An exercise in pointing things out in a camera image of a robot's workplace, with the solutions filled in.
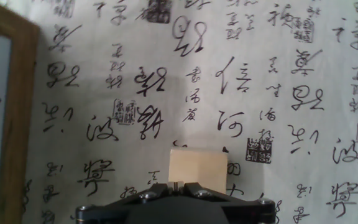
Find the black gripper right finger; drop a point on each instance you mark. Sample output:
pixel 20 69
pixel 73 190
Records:
pixel 241 207

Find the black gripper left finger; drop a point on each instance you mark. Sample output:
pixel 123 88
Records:
pixel 117 208

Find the light wooden block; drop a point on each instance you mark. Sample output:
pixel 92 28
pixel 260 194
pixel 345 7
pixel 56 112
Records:
pixel 197 168

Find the beige calligraphy print cloth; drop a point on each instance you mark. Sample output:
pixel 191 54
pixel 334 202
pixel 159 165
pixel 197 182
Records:
pixel 197 93

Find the wooden picture frame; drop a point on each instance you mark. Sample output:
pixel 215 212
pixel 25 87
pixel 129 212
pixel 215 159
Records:
pixel 17 124

